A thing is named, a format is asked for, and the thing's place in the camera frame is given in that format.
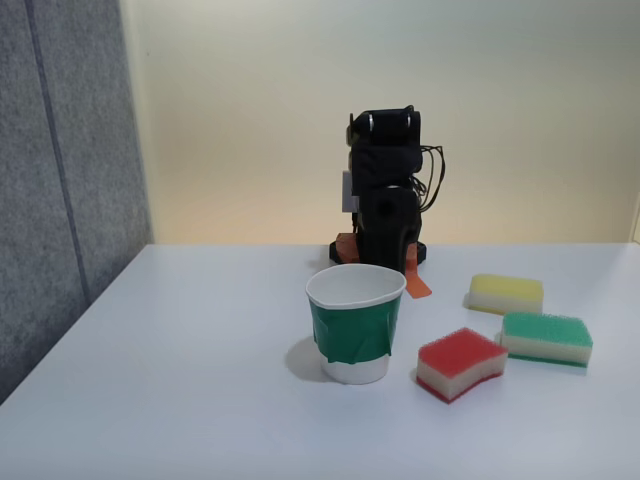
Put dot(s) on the red and white sponge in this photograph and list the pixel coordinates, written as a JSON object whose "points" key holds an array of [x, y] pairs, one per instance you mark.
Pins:
{"points": [[460, 362]]}

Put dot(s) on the white cup with green tape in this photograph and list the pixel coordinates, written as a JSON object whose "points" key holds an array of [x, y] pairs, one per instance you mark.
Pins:
{"points": [[356, 325]]}

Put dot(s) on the yellow and white sponge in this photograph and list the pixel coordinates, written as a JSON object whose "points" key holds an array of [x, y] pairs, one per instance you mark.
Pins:
{"points": [[505, 292]]}

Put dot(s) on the green and white sponge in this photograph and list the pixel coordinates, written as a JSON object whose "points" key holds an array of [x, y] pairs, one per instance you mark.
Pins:
{"points": [[547, 340]]}

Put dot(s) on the grey felt partition panel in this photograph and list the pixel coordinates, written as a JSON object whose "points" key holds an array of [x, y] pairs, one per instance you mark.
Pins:
{"points": [[65, 190]]}

